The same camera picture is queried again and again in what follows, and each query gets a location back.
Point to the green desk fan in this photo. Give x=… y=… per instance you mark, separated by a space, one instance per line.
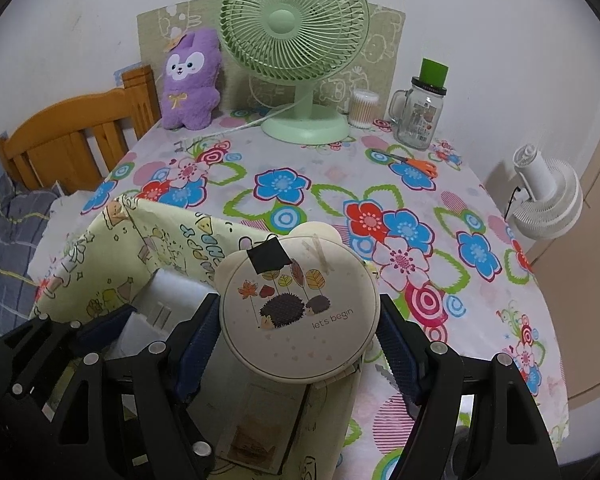
x=285 y=20

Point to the cotton swab jar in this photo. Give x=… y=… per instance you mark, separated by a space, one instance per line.
x=362 y=110

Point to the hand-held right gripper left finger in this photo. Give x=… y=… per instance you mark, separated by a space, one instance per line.
x=200 y=345

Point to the round cream bear case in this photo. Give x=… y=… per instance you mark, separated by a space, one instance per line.
x=300 y=310

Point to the purple plush toy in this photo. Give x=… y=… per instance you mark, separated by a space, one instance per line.
x=190 y=95

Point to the white cloth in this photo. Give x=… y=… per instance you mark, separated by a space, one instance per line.
x=65 y=225

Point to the blue plaid blanket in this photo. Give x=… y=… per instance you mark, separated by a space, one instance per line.
x=10 y=230

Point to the floral tablecloth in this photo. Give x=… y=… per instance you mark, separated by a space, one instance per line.
x=330 y=180

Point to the yellow printed storage box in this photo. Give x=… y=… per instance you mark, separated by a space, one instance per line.
x=180 y=240

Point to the wooden bed headboard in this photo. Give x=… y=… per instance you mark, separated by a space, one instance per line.
x=55 y=130

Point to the white charger adapter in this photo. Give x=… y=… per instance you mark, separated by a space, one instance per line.
x=161 y=316

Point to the beige printed board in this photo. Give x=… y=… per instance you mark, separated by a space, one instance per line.
x=385 y=45

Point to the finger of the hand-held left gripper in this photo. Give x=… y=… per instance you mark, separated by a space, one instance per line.
x=105 y=327
x=202 y=460

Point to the white floor fan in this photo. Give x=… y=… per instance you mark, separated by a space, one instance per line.
x=550 y=200

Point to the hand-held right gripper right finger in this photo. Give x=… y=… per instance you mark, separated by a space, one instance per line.
x=397 y=350

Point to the glass jar mug green lid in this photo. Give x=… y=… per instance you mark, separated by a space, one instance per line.
x=420 y=115

